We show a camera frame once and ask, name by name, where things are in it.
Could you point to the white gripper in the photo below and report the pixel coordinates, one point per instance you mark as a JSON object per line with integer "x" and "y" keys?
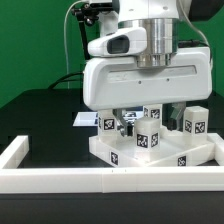
{"x": 113, "y": 83}

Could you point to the white square table top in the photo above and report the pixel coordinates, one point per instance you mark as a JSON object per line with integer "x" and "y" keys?
{"x": 173, "y": 151}

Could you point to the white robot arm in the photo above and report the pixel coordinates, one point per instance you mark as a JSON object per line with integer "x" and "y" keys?
{"x": 139, "y": 60}

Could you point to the white sheet with tags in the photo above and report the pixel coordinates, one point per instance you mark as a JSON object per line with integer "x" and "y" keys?
{"x": 88, "y": 119}

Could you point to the white U-shaped obstacle fence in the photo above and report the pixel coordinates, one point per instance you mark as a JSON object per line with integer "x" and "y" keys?
{"x": 14, "y": 180}

